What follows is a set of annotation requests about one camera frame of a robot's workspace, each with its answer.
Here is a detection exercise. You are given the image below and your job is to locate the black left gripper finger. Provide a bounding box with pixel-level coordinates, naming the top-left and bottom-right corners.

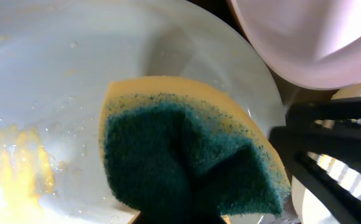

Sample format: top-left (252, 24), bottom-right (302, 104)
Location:
top-left (269, 97), bottom-right (361, 223)

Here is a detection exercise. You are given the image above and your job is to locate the pinkish white plate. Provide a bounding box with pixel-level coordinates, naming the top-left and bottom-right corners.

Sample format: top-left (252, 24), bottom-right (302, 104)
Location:
top-left (228, 0), bottom-right (361, 90)

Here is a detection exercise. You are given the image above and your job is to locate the yellow and green sponge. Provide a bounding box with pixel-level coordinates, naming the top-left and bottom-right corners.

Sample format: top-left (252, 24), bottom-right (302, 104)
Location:
top-left (98, 76), bottom-right (290, 223)

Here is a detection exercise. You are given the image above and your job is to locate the grey-white plate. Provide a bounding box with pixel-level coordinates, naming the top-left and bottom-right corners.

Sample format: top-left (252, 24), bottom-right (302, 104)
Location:
top-left (0, 1), bottom-right (285, 223)

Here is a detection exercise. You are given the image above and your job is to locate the white plate with yellow stain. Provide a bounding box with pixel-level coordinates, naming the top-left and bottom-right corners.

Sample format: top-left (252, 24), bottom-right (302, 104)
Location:
top-left (291, 177), bottom-right (361, 224)

